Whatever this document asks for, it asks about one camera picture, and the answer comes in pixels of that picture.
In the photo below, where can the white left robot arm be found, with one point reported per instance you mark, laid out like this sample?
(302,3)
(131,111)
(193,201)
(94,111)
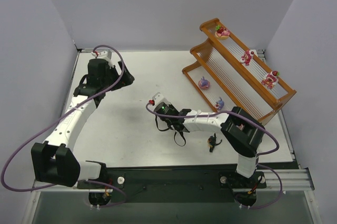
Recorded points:
(53,160)

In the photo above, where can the pink bear strawberry toy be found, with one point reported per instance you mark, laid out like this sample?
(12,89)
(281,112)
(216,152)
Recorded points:
(221,33)

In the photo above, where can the black dragon toy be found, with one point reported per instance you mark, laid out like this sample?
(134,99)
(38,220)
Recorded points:
(212,142)

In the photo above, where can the purple bunny toy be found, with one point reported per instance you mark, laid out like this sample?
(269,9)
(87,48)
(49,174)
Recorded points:
(219,105)

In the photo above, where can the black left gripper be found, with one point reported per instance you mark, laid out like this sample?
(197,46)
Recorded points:
(122,79)

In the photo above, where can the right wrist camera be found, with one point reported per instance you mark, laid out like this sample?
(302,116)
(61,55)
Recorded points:
(156,99)

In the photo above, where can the pink bear cake toy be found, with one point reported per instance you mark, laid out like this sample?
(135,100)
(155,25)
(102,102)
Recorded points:
(247,57)

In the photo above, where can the wooden tiered shelf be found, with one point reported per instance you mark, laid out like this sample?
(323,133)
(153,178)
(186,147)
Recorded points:
(238,85)

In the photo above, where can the purple creature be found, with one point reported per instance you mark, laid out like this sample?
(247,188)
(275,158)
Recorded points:
(204,84)

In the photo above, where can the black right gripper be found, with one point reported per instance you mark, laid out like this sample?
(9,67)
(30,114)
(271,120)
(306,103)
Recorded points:
(174,123)

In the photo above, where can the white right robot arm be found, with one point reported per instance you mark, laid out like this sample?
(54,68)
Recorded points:
(242,131)

